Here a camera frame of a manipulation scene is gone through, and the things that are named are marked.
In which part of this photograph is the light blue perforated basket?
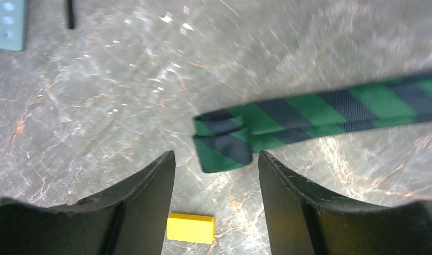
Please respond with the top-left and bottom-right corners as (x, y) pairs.
(0, 0), (28, 51)

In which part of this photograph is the yellow rectangular block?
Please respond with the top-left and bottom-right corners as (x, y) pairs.
(166, 213), (215, 244)

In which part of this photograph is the black small tripod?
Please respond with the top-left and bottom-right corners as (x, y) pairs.
(66, 0), (75, 30)

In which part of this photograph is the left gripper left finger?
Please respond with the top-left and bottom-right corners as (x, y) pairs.
(0, 151), (176, 254)

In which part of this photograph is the green navy striped tie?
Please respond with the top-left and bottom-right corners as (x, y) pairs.
(193, 71), (432, 173)

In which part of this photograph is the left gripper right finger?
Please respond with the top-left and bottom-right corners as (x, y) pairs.
(258, 151), (432, 254)

